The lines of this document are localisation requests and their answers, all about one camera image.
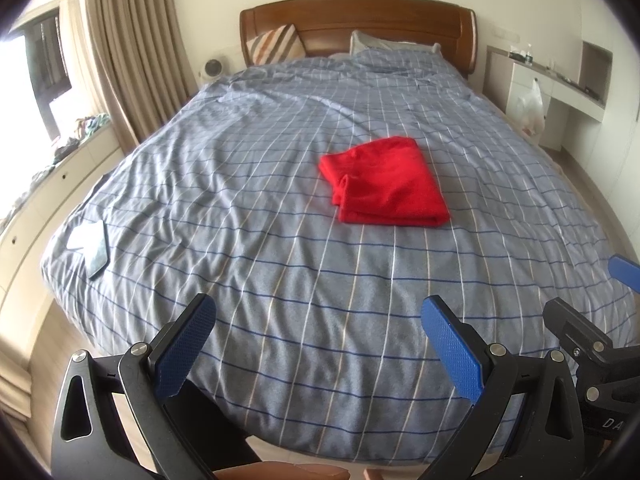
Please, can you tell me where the white low window cabinet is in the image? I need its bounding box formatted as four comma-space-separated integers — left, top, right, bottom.
0, 120, 126, 311

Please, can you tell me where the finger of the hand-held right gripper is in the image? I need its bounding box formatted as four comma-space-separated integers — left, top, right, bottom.
542, 297, 616, 376
609, 255, 640, 283

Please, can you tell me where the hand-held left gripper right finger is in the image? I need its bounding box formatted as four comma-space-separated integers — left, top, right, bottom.
420, 296, 588, 480

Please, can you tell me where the red towel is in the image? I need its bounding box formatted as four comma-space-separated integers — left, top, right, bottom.
318, 136, 452, 228

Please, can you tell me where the white plastic bag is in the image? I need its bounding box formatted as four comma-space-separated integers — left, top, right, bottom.
515, 80, 546, 136

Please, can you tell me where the bed with blue plaid duvet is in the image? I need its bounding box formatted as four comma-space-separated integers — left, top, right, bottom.
40, 47, 640, 466

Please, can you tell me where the grey pillow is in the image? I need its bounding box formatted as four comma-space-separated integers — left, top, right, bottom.
330, 30, 443, 58

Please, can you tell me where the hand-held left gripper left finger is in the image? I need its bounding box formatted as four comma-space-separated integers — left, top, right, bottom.
50, 292, 217, 480

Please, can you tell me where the pile of clothes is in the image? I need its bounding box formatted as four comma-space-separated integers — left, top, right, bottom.
50, 112, 111, 161

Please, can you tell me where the wooden bed headboard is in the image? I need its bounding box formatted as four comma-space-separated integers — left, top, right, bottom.
239, 0, 478, 81

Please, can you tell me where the white built-in desk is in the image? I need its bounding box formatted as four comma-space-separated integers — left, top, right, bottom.
482, 40, 613, 151

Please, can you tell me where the dark smartphone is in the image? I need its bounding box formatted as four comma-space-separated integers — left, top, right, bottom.
82, 220, 111, 281

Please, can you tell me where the striped brown pillow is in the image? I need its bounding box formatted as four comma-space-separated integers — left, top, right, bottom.
247, 24, 307, 66

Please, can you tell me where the beige curtain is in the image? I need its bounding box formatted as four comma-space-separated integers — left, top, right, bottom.
82, 0, 198, 146

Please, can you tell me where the dark framed window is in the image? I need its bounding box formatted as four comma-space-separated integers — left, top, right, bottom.
0, 7, 76, 136

